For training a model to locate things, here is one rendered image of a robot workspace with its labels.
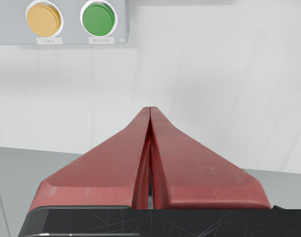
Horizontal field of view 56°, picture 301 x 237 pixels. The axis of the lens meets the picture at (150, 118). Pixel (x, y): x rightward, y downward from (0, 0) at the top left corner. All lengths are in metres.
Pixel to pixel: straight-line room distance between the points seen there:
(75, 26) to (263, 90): 0.36
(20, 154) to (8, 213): 0.61
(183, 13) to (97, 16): 0.17
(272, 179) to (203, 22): 1.68
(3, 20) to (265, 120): 0.49
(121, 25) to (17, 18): 0.13
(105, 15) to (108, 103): 0.23
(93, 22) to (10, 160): 1.68
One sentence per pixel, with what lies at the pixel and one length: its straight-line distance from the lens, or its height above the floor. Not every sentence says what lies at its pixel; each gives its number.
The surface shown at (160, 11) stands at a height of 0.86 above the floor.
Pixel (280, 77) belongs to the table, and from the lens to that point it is 0.58.
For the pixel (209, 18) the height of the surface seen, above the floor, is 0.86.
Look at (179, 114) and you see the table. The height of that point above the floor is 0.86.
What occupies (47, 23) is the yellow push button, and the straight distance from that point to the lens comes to 0.40.
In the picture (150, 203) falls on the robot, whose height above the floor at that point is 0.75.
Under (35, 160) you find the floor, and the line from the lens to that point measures 1.94.
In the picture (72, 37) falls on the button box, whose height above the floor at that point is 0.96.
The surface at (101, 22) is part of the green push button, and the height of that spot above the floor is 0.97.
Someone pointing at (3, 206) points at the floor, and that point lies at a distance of 2.36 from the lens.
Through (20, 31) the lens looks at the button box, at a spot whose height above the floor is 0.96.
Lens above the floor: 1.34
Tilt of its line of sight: 56 degrees down
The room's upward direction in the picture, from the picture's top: 180 degrees clockwise
